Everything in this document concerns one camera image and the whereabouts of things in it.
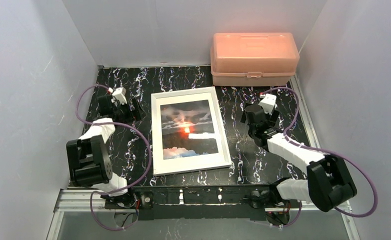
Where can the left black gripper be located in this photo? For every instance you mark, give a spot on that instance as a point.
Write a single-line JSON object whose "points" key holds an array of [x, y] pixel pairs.
{"points": [[129, 108]]}

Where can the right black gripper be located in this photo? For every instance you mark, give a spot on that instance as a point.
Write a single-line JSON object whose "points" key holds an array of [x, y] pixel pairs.
{"points": [[248, 117]]}

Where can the white picture frame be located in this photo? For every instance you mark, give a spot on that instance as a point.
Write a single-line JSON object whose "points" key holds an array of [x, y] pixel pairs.
{"points": [[155, 149]]}

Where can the white mat board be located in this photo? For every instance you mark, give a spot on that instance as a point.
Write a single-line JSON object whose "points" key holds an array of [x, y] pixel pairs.
{"points": [[215, 152]]}

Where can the sunset landscape photo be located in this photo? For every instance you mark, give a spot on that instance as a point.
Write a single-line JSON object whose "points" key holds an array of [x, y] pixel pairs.
{"points": [[187, 129]]}

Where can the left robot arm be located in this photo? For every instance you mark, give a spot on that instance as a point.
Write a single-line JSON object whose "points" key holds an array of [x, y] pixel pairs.
{"points": [[88, 158]]}

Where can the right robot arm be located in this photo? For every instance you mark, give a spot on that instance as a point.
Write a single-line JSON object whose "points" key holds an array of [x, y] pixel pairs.
{"points": [[328, 183]]}

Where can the pink plastic storage box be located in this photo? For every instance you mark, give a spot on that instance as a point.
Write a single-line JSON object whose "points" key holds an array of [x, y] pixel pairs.
{"points": [[262, 59]]}

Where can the aluminium rail base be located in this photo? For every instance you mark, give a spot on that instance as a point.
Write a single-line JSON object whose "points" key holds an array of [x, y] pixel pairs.
{"points": [[252, 202]]}

